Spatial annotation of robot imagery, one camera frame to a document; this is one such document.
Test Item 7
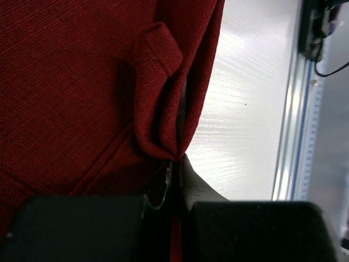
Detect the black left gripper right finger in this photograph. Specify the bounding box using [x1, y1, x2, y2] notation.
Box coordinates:
[179, 156, 341, 261]

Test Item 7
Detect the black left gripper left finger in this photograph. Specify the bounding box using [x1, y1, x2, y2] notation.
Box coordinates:
[1, 161, 173, 261]

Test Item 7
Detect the red cloth napkin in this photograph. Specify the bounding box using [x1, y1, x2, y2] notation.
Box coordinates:
[1, 1, 224, 261]

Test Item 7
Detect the white slotted cable duct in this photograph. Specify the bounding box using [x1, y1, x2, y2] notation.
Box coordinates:
[293, 62, 323, 201]

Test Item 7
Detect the aluminium frame rail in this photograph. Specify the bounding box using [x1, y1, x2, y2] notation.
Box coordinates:
[272, 1, 311, 201]

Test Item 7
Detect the right robot arm base mount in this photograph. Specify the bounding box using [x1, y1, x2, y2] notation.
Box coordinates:
[298, 0, 348, 78]

